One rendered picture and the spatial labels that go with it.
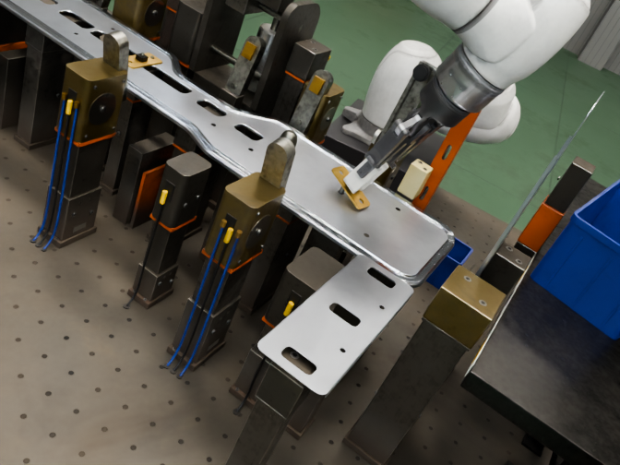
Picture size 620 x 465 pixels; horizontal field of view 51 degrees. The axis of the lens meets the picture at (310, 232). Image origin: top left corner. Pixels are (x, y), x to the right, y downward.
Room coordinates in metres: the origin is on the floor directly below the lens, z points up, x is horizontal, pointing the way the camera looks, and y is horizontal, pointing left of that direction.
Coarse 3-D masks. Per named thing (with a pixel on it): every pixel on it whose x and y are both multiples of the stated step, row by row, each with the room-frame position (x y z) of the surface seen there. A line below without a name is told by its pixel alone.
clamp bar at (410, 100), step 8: (424, 64) 1.13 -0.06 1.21; (416, 72) 1.09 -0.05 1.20; (424, 72) 1.09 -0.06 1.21; (432, 72) 1.11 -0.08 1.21; (416, 80) 1.12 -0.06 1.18; (424, 80) 1.09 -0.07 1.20; (408, 88) 1.11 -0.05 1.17; (416, 88) 1.12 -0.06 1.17; (400, 96) 1.11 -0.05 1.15; (408, 96) 1.12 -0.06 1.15; (416, 96) 1.11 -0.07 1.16; (400, 104) 1.11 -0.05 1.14; (408, 104) 1.11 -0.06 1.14; (416, 104) 1.10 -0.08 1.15; (392, 112) 1.11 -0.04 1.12; (400, 112) 1.11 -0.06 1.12; (408, 112) 1.11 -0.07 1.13; (392, 120) 1.10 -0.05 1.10; (384, 128) 1.10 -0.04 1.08
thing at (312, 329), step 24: (360, 264) 0.79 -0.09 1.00; (336, 288) 0.71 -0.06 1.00; (360, 288) 0.74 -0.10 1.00; (384, 288) 0.76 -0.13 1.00; (408, 288) 0.79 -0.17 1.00; (312, 312) 0.65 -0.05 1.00; (360, 312) 0.69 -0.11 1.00; (384, 312) 0.71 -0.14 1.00; (288, 336) 0.59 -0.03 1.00; (312, 336) 0.60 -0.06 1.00; (336, 336) 0.62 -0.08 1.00; (360, 336) 0.64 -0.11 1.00; (312, 360) 0.57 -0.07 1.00; (336, 360) 0.58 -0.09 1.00; (312, 384) 0.53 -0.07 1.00; (336, 384) 0.55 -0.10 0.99
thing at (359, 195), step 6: (336, 168) 0.98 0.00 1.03; (342, 168) 0.99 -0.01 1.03; (336, 174) 0.96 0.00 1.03; (342, 180) 0.96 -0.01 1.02; (342, 186) 0.95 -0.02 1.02; (348, 192) 0.95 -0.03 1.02; (360, 192) 0.97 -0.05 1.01; (354, 198) 0.95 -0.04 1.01; (360, 198) 0.96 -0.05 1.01; (366, 198) 0.97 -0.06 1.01; (354, 204) 0.94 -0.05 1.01; (360, 204) 0.94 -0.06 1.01; (366, 204) 0.96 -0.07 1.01
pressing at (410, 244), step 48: (0, 0) 1.11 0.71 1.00; (96, 48) 1.08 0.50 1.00; (144, 48) 1.17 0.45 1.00; (144, 96) 1.00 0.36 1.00; (192, 96) 1.07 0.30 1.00; (240, 144) 0.98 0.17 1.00; (288, 192) 0.90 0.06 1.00; (336, 192) 0.96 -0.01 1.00; (384, 192) 1.04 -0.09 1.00; (336, 240) 0.84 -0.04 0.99; (384, 240) 0.88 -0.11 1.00; (432, 240) 0.95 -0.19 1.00
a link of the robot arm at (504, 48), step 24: (504, 0) 0.86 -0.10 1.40; (528, 0) 0.87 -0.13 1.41; (552, 0) 0.87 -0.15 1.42; (576, 0) 0.87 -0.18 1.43; (480, 24) 0.86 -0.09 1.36; (504, 24) 0.86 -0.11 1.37; (528, 24) 0.86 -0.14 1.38; (552, 24) 0.87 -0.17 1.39; (576, 24) 0.88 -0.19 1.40; (480, 48) 0.87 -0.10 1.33; (504, 48) 0.87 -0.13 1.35; (528, 48) 0.87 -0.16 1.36; (552, 48) 0.88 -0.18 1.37; (480, 72) 0.88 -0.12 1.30; (504, 72) 0.88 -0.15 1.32; (528, 72) 0.89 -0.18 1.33
